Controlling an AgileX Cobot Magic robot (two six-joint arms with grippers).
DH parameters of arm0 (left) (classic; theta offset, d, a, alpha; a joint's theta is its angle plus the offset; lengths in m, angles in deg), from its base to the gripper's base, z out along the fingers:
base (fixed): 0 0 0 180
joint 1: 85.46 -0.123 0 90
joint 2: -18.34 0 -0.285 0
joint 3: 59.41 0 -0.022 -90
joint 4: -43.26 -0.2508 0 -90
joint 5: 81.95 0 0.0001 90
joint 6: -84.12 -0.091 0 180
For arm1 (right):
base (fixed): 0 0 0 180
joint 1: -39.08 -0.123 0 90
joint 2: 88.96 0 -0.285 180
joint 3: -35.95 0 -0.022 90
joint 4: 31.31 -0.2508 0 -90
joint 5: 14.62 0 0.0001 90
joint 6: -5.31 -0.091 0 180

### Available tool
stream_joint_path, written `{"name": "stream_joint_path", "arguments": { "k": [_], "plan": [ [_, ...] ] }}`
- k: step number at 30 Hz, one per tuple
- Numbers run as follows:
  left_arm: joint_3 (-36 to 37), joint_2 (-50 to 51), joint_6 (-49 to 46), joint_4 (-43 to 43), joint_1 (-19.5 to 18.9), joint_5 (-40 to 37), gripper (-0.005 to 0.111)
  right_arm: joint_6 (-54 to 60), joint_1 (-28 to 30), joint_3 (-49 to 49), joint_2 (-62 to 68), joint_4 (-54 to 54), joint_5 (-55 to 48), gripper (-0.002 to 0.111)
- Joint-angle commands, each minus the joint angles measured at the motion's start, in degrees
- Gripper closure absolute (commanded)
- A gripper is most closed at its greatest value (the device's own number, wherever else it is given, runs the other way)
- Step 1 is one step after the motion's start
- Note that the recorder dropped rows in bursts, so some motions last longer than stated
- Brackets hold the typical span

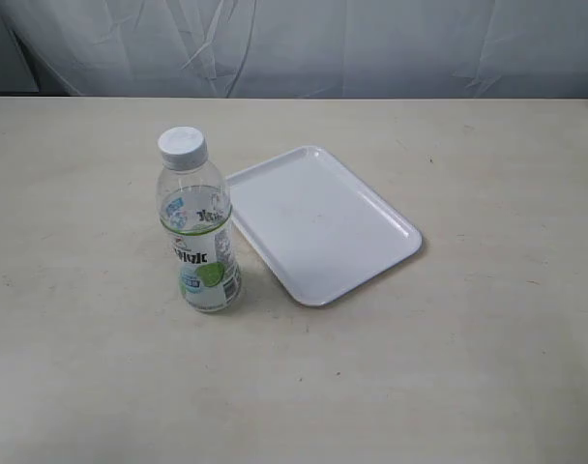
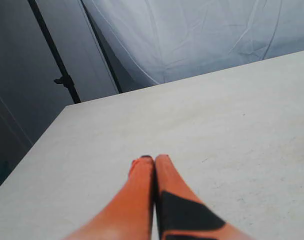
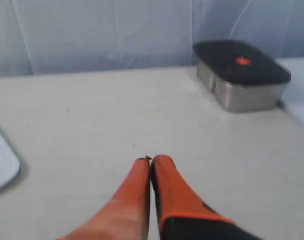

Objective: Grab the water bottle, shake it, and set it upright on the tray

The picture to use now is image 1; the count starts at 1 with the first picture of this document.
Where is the clear plastic bottle white cap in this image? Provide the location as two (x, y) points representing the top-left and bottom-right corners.
(156, 127), (242, 313)

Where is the white wrinkled backdrop curtain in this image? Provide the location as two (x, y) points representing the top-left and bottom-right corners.
(0, 1), (588, 99)

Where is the white rectangular plastic tray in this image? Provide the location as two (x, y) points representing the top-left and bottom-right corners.
(227, 146), (423, 307)

